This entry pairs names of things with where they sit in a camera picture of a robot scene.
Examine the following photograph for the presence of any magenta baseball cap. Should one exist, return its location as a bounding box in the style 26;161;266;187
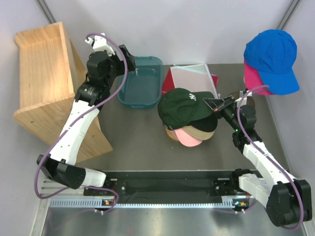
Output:
244;61;263;90

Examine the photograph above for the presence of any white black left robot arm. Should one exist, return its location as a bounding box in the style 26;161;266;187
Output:
36;45;136;195

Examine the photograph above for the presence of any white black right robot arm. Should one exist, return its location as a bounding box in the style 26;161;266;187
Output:
203;96;313;227

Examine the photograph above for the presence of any grey slotted cable duct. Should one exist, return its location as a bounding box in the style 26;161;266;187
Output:
49;198;249;208

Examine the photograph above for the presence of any salmon pink baseball cap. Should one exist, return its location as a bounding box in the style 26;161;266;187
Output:
172;129;202;147

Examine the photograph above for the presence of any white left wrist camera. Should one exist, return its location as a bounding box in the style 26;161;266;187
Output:
85;33;115;57

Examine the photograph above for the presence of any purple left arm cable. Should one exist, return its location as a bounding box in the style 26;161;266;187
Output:
33;32;128;214

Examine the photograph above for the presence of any black baseball cap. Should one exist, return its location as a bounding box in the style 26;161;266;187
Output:
189;114;218;132

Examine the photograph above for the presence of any teal plastic container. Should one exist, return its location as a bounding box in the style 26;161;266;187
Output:
117;56;163;109

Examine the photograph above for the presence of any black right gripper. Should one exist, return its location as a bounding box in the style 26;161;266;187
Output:
204;96;242;132

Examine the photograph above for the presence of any round wooden hat stand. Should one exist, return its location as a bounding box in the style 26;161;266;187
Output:
165;128;179;142

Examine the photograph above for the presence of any red booklet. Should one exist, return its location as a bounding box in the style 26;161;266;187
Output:
161;69;219;96

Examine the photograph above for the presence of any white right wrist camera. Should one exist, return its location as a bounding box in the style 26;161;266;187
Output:
237;89;248;101

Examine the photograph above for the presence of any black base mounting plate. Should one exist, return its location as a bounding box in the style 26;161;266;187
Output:
83;170;259;197

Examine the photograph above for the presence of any wooden shelf box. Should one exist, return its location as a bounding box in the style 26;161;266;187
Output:
13;21;114;163

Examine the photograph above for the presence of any translucent zip document pouch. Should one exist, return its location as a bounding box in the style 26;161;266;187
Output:
170;63;219;98

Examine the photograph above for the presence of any blue baseball cap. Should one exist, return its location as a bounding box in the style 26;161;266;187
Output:
244;29;300;95

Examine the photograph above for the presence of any dark green baseball cap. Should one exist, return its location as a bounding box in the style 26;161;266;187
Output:
157;88;214;130

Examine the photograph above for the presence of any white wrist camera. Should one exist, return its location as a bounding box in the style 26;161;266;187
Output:
237;89;248;101
85;33;115;57

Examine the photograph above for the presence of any tan baseball cap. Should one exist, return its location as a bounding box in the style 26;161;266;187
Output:
182;125;215;141

